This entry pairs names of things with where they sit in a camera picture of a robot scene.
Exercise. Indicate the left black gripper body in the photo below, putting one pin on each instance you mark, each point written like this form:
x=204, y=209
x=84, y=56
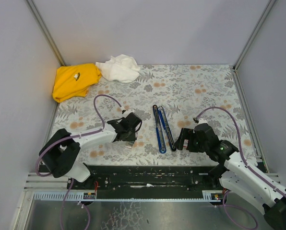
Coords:
x=129, y=137

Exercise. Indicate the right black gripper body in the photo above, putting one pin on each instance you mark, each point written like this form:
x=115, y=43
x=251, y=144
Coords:
x=183, y=143

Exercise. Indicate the staple box tray with staples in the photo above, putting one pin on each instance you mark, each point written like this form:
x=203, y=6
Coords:
x=130, y=144

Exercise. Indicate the blue stapler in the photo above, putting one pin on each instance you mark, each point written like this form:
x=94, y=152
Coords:
x=162, y=127

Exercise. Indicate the red white staple box sleeve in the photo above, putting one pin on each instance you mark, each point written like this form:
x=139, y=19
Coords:
x=186, y=144

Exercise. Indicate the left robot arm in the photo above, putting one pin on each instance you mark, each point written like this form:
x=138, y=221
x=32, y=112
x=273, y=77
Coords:
x=60, y=152

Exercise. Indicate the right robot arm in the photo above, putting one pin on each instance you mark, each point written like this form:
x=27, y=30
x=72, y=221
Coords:
x=237, y=174

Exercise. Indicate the floral patterned table mat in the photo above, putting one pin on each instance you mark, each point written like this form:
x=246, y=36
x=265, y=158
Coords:
x=184, y=91

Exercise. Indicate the white crumpled cloth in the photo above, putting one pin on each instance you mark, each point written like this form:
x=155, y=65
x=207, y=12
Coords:
x=122, y=68

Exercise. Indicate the yellow t-shirt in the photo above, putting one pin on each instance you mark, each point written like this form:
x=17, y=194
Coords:
x=74, y=81

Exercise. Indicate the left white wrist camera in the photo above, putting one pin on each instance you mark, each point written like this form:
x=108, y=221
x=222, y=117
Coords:
x=125, y=113

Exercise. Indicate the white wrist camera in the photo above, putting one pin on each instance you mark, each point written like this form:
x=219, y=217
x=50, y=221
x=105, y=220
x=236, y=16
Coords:
x=125, y=113
x=201, y=121

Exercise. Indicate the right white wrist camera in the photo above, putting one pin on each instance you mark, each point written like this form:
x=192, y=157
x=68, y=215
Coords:
x=201, y=121

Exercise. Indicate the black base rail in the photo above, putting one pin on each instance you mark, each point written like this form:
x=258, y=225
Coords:
x=159, y=178

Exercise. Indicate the white slotted cable duct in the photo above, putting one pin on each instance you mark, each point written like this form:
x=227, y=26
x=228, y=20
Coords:
x=132, y=195

